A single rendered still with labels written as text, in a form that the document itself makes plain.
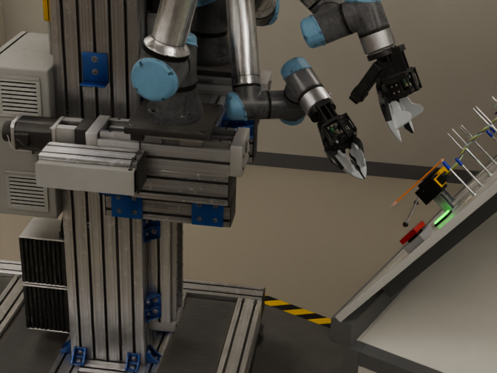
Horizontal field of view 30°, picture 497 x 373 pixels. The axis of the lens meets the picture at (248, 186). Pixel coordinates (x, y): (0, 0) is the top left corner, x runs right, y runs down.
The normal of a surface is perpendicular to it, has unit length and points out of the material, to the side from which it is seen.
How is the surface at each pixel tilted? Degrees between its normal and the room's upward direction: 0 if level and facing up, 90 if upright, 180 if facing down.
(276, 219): 0
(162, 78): 97
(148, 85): 97
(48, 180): 90
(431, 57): 90
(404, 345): 0
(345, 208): 0
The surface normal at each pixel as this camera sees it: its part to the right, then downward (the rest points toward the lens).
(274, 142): -0.15, 0.43
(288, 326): 0.04, -0.90
